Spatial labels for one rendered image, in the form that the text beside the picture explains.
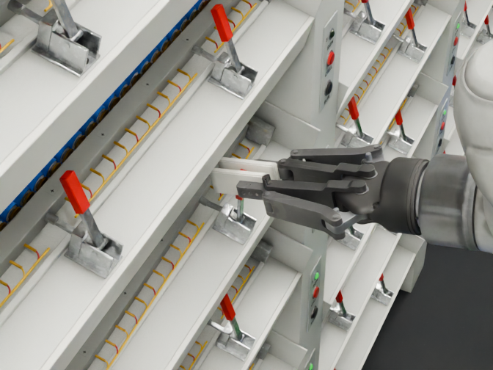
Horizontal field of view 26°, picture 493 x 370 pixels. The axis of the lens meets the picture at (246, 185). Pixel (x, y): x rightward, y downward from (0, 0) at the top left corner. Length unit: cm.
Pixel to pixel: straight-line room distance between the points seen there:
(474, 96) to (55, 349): 37
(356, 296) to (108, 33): 124
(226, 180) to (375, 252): 94
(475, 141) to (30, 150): 34
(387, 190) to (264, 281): 42
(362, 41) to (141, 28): 74
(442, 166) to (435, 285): 145
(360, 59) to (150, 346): 56
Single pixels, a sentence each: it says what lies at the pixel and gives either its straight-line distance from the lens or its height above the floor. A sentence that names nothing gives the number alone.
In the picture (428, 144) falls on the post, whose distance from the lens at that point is 215.
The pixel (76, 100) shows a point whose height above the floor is 133.
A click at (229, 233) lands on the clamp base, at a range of 119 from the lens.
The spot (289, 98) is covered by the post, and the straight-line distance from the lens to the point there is 126.
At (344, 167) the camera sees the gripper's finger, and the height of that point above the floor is 106.
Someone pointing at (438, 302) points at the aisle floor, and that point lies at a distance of 243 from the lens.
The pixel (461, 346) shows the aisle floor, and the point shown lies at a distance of 235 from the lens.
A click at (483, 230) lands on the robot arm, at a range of 100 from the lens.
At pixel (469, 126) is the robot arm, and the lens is 84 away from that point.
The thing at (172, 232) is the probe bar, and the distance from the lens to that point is 115.
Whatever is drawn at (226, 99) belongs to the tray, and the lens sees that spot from 105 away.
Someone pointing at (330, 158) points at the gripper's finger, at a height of 105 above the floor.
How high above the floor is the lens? 177
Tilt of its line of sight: 42 degrees down
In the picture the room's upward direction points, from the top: straight up
